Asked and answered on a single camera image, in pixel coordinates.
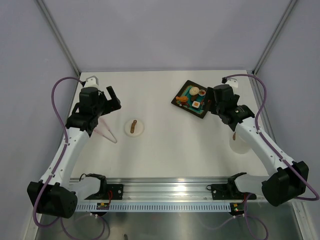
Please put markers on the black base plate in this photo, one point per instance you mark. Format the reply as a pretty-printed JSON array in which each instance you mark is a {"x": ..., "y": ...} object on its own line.
[
  {"x": 115, "y": 191},
  {"x": 221, "y": 192}
]

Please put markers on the left aluminium frame post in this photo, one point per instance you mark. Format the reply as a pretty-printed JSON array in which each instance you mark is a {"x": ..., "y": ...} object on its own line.
[{"x": 44, "y": 10}]

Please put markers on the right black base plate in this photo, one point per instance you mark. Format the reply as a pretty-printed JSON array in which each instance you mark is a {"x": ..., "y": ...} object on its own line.
[{"x": 221, "y": 192}]

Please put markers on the orange fried shrimp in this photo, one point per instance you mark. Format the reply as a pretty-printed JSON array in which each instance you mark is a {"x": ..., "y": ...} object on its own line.
[{"x": 182, "y": 99}]

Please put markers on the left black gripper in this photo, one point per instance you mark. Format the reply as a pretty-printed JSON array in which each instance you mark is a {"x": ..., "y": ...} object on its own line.
[{"x": 111, "y": 105}]

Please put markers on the white cylindrical container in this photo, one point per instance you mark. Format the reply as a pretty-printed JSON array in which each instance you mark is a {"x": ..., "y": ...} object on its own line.
[{"x": 238, "y": 145}]

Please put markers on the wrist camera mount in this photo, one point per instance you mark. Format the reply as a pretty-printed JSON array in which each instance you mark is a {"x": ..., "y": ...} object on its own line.
[
  {"x": 231, "y": 81},
  {"x": 92, "y": 82}
]

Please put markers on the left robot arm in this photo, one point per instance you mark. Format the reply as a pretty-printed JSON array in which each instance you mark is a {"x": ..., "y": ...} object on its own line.
[{"x": 53, "y": 195}]

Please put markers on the clear plastic tongs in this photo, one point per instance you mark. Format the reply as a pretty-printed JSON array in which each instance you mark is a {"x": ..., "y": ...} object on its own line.
[{"x": 104, "y": 131}]

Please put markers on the dark square teal plate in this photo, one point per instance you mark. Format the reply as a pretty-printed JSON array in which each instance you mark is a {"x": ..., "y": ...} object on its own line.
[{"x": 187, "y": 106}]

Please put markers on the sushi roll piece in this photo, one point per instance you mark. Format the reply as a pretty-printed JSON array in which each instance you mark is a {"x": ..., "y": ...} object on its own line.
[{"x": 196, "y": 104}]

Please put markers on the white round lid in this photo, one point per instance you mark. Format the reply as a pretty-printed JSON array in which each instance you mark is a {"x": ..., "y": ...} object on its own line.
[{"x": 139, "y": 128}]

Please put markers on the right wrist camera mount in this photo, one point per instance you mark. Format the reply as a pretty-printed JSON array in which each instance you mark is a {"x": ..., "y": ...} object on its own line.
[{"x": 231, "y": 81}]

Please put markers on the small sauce dish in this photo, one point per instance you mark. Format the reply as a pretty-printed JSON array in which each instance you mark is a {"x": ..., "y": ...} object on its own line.
[{"x": 202, "y": 93}]

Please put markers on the aluminium frame post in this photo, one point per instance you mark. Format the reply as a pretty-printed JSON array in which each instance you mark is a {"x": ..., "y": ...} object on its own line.
[
  {"x": 274, "y": 36},
  {"x": 44, "y": 10}
]

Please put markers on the white slotted cable duct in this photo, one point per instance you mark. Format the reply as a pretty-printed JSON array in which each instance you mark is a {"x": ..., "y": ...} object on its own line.
[{"x": 154, "y": 207}]

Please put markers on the right aluminium frame post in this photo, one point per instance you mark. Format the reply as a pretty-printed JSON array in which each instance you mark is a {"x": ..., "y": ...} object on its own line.
[{"x": 274, "y": 36}]

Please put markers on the white round bun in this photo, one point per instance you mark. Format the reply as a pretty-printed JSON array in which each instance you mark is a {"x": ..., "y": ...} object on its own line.
[{"x": 194, "y": 91}]

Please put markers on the brown handle on lid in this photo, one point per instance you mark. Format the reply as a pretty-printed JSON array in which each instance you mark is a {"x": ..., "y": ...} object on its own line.
[{"x": 133, "y": 125}]

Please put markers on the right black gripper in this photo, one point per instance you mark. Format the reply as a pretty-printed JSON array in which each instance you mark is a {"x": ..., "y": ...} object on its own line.
[{"x": 211, "y": 96}]

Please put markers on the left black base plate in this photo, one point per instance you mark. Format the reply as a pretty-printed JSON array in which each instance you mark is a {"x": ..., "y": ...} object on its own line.
[{"x": 115, "y": 191}]

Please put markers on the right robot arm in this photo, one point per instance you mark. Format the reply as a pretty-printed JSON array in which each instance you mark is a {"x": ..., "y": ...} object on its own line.
[{"x": 285, "y": 179}]

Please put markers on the aluminium rail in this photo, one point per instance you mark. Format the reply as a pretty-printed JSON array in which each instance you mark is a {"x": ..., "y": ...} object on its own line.
[{"x": 177, "y": 189}]

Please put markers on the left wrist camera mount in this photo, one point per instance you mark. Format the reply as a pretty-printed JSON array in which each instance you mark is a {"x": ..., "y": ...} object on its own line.
[{"x": 92, "y": 82}]

